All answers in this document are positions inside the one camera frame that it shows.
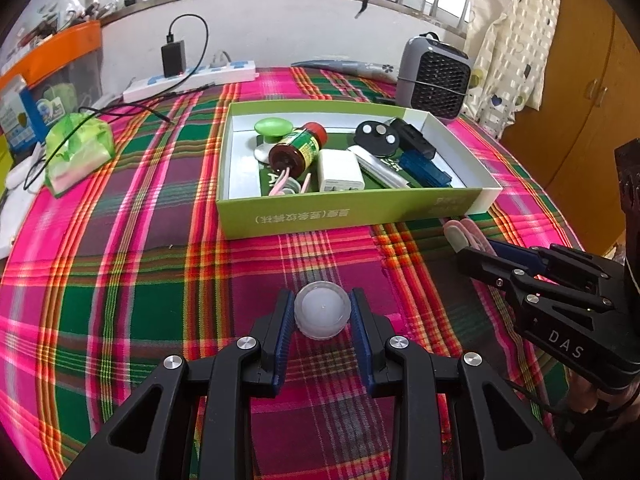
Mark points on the green tissue pack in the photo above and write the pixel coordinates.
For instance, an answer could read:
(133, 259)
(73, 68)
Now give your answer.
(80, 150)

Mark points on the white round plastic jar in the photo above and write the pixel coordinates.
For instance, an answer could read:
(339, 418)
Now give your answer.
(322, 310)

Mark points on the person's right hand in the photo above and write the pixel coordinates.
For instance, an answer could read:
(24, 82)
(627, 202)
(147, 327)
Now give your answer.
(582, 392)

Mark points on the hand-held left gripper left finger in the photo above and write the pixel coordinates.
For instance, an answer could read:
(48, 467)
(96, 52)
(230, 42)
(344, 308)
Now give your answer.
(282, 340)

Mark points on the silver black lighter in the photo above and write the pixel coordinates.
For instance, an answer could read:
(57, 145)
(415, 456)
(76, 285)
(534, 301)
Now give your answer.
(380, 167)

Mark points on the blue carton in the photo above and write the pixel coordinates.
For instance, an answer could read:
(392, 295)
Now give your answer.
(15, 115)

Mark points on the grey long flower-print object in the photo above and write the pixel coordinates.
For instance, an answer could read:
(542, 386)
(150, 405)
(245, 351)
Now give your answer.
(350, 66)

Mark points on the grey fan heater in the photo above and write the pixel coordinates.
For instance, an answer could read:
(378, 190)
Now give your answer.
(440, 80)

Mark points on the blue translucent USB dongle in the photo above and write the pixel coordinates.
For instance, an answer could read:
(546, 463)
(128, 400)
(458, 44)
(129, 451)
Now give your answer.
(425, 170)

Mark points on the pink green plaid tablecloth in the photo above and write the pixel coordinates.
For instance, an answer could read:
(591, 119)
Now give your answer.
(150, 260)

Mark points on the pink plastic clip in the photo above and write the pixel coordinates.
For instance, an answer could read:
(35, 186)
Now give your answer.
(472, 232)
(280, 190)

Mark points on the patterned cream curtain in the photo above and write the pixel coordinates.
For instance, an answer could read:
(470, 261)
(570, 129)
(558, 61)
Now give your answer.
(520, 35)

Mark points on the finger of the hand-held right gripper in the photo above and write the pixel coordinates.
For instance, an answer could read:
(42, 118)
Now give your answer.
(515, 255)
(480, 265)

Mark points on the brown bottle green label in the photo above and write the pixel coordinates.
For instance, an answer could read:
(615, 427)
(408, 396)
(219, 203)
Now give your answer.
(297, 147)

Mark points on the white charger adapter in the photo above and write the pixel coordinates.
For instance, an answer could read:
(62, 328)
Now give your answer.
(340, 170)

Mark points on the green white cardboard box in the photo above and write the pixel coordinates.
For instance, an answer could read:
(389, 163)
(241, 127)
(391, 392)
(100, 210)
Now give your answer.
(325, 217)

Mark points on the white power strip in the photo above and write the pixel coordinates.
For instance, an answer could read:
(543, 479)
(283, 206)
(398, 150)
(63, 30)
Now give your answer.
(235, 71)

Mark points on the black round button disc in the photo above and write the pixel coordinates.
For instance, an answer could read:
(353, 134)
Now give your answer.
(377, 142)

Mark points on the wooden cabinet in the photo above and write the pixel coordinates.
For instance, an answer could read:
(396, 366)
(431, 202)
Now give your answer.
(575, 135)

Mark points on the black rectangular plastic case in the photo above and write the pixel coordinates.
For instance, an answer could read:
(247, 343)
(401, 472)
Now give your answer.
(415, 137)

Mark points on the green white mushroom knob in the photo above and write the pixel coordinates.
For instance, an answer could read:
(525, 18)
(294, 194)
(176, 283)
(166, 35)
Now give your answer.
(272, 127)

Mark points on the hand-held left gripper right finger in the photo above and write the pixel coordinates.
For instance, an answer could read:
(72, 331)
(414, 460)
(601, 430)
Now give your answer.
(362, 340)

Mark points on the pile of small sundries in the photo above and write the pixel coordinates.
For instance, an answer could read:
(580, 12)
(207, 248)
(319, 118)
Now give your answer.
(65, 12)

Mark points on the orange rimmed clear bin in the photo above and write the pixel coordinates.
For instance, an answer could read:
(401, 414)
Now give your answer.
(60, 45)

